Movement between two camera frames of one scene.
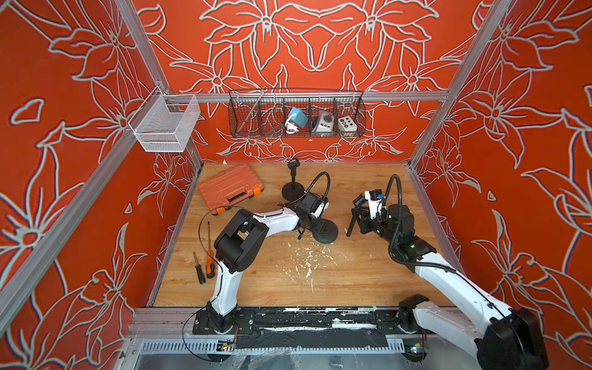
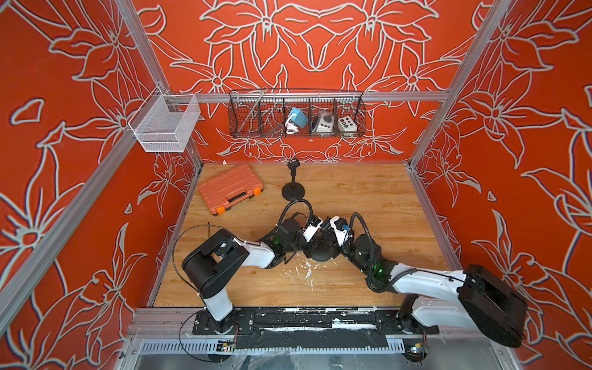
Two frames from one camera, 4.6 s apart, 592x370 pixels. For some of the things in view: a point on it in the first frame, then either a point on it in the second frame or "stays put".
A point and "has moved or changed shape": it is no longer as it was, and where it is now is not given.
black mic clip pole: [361, 209] → [327, 230]
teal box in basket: [298, 116] stays put
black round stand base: [292, 190] stays put
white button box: [347, 124] stays put
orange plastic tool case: [226, 189] stays put
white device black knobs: [325, 122] stays put
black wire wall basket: [296, 113] stays put
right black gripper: [364, 223] → [335, 252]
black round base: [326, 233] has moved or changed shape
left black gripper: [318, 229] → [310, 247]
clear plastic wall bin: [163, 122] stays put
